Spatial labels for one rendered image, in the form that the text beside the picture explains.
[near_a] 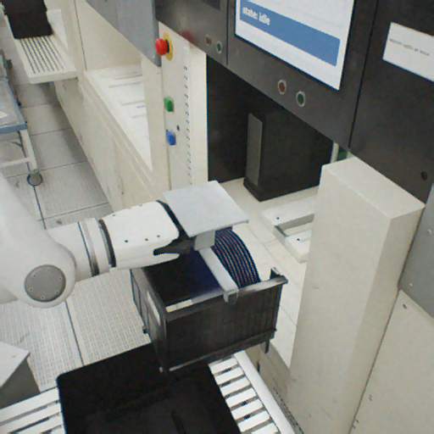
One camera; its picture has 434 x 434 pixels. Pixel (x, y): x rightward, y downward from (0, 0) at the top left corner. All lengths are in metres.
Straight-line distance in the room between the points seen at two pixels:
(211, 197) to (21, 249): 0.31
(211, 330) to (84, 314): 1.60
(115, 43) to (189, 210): 2.00
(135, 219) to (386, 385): 0.43
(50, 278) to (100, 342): 1.62
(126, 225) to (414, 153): 0.40
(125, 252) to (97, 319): 1.63
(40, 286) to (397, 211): 0.41
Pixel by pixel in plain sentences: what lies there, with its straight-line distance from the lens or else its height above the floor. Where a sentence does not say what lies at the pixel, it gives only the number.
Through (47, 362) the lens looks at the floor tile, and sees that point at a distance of 2.18.
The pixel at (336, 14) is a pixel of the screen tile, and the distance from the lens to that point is 0.60.
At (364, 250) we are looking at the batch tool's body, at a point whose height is 1.34.
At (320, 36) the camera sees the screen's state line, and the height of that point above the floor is 1.52.
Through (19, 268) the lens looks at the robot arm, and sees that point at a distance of 0.57.
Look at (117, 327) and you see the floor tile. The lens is 2.22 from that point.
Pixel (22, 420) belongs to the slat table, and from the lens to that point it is 1.13.
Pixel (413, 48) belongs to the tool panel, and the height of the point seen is 1.55.
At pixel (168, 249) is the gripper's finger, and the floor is 1.25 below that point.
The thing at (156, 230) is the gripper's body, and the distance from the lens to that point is 0.66.
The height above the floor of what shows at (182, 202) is 1.27.
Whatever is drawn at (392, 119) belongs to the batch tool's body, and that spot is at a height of 1.47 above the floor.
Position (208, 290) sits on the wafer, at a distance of 0.81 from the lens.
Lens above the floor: 1.69
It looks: 37 degrees down
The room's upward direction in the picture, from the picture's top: straight up
